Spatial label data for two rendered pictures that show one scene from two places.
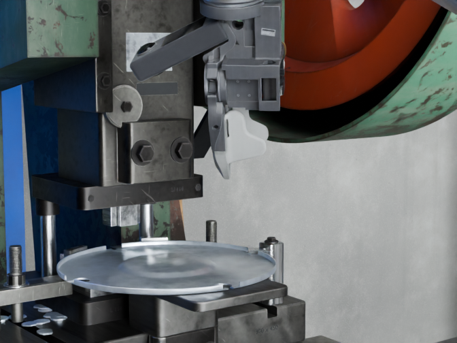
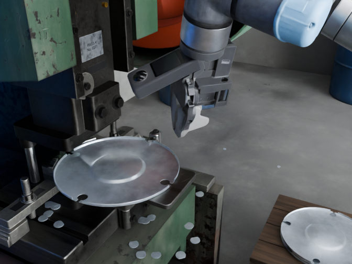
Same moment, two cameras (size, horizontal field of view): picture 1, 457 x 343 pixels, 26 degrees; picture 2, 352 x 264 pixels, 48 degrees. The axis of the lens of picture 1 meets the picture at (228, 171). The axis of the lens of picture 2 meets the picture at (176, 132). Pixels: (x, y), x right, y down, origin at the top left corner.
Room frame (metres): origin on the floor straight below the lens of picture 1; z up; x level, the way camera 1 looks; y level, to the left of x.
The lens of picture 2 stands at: (0.54, 0.30, 1.28)
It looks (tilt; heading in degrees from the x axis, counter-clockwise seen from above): 28 degrees down; 334
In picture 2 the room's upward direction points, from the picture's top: straight up
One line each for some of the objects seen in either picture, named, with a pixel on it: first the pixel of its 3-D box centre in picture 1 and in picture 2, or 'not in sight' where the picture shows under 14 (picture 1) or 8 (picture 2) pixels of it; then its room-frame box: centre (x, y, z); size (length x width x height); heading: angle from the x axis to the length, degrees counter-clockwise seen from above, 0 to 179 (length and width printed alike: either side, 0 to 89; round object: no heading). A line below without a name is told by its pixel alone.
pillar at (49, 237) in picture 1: (47, 234); (30, 155); (1.39, 0.26, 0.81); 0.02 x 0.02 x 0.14
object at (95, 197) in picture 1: (117, 194); (69, 125); (1.40, 0.16, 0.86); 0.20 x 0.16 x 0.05; 126
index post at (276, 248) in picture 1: (271, 269); (155, 145); (1.39, -0.06, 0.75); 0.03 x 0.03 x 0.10; 36
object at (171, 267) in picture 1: (167, 265); (117, 166); (1.29, 0.08, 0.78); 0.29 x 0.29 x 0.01
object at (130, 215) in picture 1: (122, 211); not in sight; (1.38, 0.15, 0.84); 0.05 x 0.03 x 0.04; 126
